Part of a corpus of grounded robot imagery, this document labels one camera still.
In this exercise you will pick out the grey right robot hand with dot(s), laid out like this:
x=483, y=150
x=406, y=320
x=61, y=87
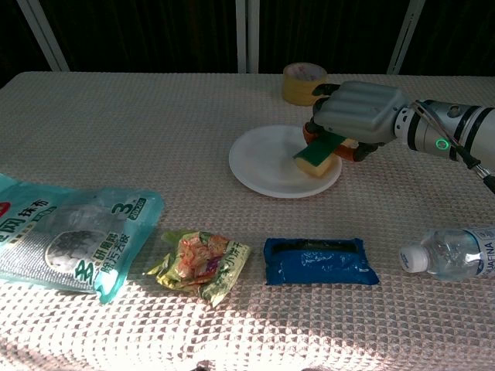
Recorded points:
x=359, y=110

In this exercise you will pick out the green yellow sponge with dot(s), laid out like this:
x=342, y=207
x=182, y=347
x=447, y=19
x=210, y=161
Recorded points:
x=315, y=158

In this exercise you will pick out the white round plate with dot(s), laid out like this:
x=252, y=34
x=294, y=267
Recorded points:
x=263, y=166

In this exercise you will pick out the yellow tape roll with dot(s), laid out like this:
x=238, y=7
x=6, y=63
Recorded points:
x=295, y=87

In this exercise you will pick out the blue tissue pack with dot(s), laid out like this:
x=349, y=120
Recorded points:
x=321, y=266

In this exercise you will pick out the clear plastic water bottle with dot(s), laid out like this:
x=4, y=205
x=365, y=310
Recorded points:
x=452, y=255

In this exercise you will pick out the beige waffle-weave tablecloth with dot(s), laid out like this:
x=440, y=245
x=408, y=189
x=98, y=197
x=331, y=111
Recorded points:
x=154, y=135

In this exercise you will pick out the yellow-green snack packet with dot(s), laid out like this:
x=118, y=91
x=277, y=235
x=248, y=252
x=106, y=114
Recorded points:
x=201, y=263

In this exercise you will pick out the teal cleaning cloth package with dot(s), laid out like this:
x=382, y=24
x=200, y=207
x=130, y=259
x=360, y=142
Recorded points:
x=65, y=239

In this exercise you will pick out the white slanted frame bar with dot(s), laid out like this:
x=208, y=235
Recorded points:
x=42, y=35
x=402, y=38

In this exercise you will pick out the white vertical frame post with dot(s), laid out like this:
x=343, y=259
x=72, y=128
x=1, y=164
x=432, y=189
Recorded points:
x=247, y=35

